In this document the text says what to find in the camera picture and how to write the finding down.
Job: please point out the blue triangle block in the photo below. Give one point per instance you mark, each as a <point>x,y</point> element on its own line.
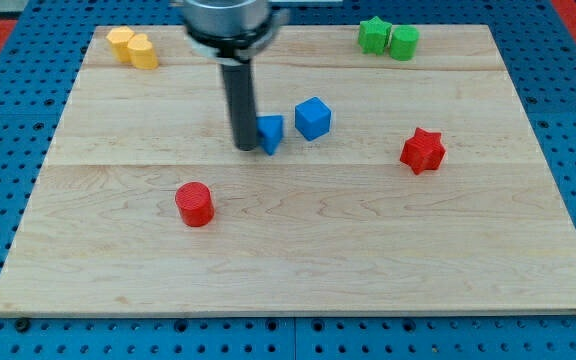
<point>270,132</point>

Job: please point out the red cylinder block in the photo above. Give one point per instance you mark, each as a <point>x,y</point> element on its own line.
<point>194,203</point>

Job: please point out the yellow hexagon block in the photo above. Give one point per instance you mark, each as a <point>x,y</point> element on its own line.
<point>118,39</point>

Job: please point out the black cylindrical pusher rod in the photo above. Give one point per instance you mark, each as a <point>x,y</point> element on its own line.
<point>241,104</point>

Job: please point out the yellow heart block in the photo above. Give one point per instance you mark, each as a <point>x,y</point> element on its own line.
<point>142,54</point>

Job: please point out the green star block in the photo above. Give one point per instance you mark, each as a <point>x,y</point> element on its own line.
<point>374,35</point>

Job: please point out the red star block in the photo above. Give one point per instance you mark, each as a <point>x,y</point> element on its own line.
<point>423,151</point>

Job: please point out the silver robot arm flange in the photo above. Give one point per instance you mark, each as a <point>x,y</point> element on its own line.
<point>230,32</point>

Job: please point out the green cylinder block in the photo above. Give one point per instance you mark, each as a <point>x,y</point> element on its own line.
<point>404,42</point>

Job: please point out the blue cube block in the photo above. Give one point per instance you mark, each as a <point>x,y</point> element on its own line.
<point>313,118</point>

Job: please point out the wooden board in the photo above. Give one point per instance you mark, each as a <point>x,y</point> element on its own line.
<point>336,226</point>

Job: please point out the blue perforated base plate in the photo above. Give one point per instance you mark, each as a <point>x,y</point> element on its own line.
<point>38,66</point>

